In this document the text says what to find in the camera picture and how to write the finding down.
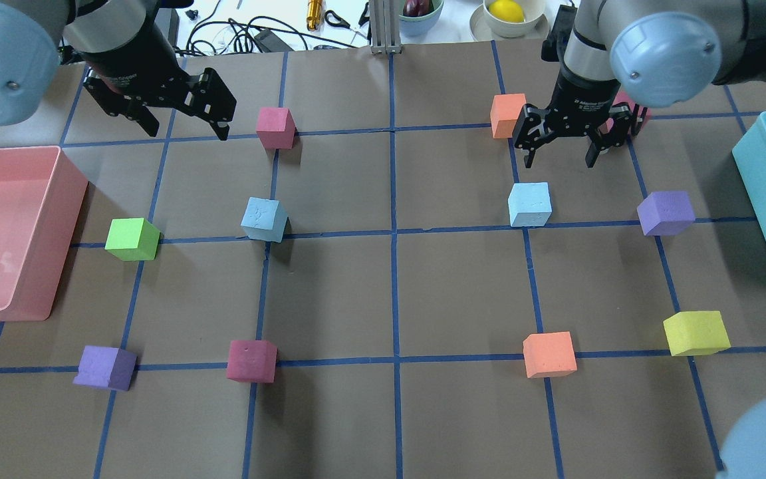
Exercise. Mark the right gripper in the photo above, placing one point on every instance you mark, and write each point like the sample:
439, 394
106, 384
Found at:
577, 95

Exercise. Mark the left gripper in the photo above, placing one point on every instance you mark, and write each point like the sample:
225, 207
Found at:
135, 68

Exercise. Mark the light blue block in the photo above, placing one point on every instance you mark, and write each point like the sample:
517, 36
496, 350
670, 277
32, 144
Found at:
264, 220
529, 205

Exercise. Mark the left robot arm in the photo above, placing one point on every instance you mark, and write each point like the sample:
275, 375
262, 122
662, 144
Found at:
30, 33

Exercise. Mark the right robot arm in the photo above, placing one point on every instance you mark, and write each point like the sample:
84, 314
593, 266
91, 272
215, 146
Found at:
617, 57

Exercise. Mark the far orange block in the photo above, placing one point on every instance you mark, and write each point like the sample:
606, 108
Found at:
504, 114

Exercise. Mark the orange block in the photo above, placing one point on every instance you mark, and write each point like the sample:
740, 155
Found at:
504, 114
549, 355

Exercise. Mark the far left magenta block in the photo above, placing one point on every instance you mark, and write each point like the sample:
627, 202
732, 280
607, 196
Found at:
276, 128

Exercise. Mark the black power adapter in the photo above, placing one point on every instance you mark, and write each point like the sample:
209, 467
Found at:
268, 42

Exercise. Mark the right purple block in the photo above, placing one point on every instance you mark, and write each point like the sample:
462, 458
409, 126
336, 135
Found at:
665, 213

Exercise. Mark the purple block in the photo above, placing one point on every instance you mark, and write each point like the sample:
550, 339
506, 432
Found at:
105, 368
665, 213

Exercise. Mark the green block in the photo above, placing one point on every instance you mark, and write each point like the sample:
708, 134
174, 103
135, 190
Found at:
132, 239

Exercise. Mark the beige bowl with lemon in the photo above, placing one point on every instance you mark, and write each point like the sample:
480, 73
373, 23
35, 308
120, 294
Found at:
498, 20

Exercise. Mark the black scissors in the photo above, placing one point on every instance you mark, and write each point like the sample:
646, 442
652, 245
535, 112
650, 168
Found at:
331, 18

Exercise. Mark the pink tray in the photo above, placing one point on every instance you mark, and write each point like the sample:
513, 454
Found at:
41, 194

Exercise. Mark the green bowl with fruit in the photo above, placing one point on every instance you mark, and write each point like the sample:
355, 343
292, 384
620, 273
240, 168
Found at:
418, 17

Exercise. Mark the near orange block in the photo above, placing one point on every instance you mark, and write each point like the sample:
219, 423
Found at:
549, 355

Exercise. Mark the yellow block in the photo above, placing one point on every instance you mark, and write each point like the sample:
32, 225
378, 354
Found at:
691, 333

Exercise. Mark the near left magenta block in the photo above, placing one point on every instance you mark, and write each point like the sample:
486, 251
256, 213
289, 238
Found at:
252, 361

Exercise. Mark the left purple block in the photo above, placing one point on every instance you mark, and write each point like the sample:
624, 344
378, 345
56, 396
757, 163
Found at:
105, 368

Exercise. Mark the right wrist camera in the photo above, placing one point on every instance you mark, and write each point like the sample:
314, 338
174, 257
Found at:
554, 46

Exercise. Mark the aluminium frame post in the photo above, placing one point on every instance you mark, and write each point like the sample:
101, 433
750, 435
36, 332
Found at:
385, 27

